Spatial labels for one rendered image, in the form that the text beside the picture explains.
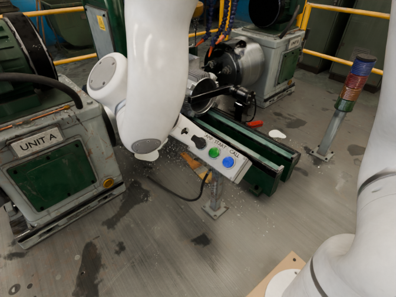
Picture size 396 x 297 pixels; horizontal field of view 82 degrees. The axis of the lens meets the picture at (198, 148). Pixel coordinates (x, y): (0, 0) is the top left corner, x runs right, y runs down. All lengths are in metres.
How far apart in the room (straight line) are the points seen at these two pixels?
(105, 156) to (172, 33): 0.53
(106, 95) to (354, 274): 0.39
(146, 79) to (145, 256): 0.56
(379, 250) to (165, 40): 0.33
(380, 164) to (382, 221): 0.09
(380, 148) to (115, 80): 0.37
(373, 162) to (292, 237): 0.48
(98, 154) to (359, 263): 0.67
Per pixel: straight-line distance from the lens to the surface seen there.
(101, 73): 0.40
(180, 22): 0.33
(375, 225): 0.32
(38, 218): 0.83
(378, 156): 0.38
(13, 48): 0.68
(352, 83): 0.96
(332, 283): 0.45
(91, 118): 0.69
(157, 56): 0.31
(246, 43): 1.19
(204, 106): 1.05
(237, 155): 0.59
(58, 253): 0.84
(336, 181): 1.04
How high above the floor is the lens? 1.47
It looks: 40 degrees down
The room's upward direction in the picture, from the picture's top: straight up
